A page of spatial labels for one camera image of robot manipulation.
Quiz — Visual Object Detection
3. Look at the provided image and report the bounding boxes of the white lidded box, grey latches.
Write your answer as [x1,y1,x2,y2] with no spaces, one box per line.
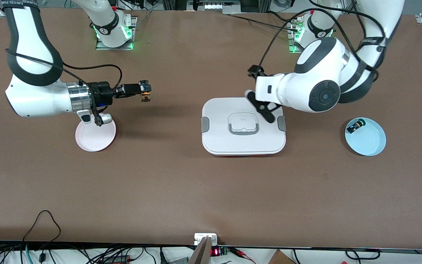
[201,97,287,157]

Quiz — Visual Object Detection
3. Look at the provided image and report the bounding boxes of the thin black table cable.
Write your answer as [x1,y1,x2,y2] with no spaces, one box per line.
[229,14,300,32]

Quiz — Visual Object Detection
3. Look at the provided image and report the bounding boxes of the white desk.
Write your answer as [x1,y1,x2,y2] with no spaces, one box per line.
[0,246,422,264]

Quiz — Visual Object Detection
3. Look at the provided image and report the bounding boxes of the light blue round plate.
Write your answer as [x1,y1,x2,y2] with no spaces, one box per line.
[344,117,386,157]

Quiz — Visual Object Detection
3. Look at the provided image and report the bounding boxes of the looped black cable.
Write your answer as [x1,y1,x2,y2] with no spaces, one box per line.
[22,210,62,253]

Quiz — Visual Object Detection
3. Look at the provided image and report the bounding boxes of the small blue black toy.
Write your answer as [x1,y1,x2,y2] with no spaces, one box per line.
[347,119,365,134]

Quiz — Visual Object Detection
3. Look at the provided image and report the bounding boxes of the white metal bracket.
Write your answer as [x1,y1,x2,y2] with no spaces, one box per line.
[194,233,218,246]

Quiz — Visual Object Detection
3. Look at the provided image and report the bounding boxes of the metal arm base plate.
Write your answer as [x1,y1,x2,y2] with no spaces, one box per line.
[95,16,138,51]
[287,16,332,55]

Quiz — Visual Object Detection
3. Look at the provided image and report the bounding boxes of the brown cardboard piece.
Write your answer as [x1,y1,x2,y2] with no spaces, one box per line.
[268,249,296,264]

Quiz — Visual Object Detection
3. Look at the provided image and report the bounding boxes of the red clip leads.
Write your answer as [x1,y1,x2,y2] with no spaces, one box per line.
[229,247,256,264]

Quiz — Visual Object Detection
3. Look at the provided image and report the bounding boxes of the pink round plate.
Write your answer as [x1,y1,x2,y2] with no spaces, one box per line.
[75,113,117,152]

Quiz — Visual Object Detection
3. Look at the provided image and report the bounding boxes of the metal box with lights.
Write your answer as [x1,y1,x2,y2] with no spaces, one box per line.
[187,0,241,15]

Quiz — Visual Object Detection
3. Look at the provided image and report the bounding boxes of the coiled black cable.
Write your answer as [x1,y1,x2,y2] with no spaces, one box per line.
[345,249,381,261]

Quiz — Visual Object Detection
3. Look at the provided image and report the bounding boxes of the orange push-button switch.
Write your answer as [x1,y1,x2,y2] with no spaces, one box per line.
[140,80,152,103]

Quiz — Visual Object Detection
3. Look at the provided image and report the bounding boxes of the grey flat bar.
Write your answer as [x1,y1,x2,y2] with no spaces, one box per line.
[188,236,213,264]

